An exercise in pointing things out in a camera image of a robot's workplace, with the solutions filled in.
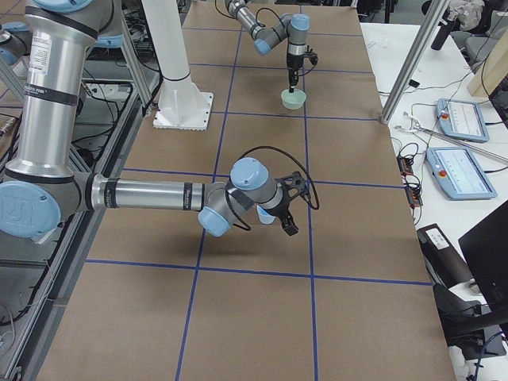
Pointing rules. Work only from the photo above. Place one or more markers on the near teach pendant tablet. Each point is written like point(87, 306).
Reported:
point(458, 174)

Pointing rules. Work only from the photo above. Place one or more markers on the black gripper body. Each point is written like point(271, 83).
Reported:
point(281, 214)
point(293, 63)

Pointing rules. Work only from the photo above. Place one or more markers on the light blue plastic cup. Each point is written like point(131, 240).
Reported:
point(264, 217)

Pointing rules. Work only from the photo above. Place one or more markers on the far teach pendant tablet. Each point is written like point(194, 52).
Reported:
point(462, 120)

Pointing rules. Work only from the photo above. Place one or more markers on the teach pendant tablet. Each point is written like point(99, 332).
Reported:
point(458, 174)
point(462, 120)

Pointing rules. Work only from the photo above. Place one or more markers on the metal rod on table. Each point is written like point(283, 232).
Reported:
point(441, 136)

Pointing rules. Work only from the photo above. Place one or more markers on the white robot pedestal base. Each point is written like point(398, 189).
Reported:
point(181, 104)

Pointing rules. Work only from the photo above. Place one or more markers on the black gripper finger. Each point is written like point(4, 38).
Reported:
point(289, 226)
point(292, 79)

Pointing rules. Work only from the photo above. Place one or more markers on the pale green bowl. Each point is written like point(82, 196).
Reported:
point(293, 99)

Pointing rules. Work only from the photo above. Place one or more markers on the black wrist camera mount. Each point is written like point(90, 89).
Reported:
point(311, 55)
point(296, 185)

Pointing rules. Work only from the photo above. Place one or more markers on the black cylinder bottle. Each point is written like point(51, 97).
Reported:
point(446, 25)

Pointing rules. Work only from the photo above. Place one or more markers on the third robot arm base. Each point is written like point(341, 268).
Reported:
point(16, 40)

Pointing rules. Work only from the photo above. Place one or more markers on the black monitor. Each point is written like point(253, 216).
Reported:
point(485, 250)

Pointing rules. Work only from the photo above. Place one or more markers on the wooden plank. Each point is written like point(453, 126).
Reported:
point(491, 72)

